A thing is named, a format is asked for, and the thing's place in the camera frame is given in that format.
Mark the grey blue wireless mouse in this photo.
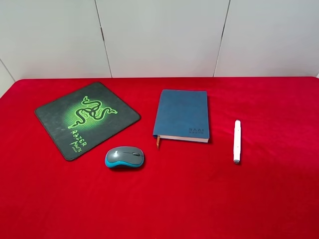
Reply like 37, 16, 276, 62
105, 146, 145, 168

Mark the white marker pen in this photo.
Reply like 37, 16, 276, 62
233, 120, 241, 164

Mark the blue hardcover notebook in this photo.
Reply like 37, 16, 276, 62
153, 89, 210, 147

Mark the black green Razer mouse pad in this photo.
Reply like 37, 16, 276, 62
35, 82, 141, 161

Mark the red tablecloth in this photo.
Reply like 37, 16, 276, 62
0, 77, 319, 239

